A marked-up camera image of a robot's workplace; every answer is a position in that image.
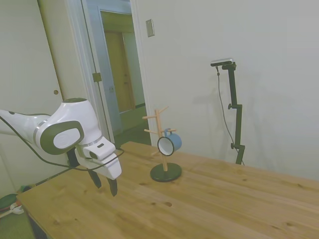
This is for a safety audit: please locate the grey exterior camera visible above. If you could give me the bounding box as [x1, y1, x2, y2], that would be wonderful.
[210, 57, 235, 68]

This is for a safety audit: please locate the wooden hallway door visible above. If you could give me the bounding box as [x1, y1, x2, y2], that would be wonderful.
[104, 31, 137, 114]

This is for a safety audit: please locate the green object on floor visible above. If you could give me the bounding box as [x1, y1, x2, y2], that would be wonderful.
[0, 193, 19, 210]

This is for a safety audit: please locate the metal wall switch plate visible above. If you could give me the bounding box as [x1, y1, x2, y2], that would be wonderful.
[145, 18, 156, 38]

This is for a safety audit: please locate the white door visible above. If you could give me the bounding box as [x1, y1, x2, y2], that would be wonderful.
[37, 0, 116, 150]

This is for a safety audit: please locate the long dark stick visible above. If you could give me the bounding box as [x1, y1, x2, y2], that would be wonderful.
[18, 170, 62, 194]

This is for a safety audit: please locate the blue enamel mug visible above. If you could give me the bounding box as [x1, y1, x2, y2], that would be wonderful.
[157, 128, 182, 157]

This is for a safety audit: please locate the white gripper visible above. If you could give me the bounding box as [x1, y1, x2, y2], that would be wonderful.
[85, 152, 123, 198]

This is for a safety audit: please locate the wooden mug tree black base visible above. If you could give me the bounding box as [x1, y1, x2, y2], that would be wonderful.
[142, 106, 183, 183]

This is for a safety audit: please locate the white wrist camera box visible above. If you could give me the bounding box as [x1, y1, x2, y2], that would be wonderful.
[82, 138, 117, 161]

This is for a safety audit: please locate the black camera stand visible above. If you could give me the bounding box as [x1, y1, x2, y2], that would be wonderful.
[221, 62, 246, 165]

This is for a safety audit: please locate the small white floor object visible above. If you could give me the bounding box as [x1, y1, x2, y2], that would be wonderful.
[9, 203, 25, 215]

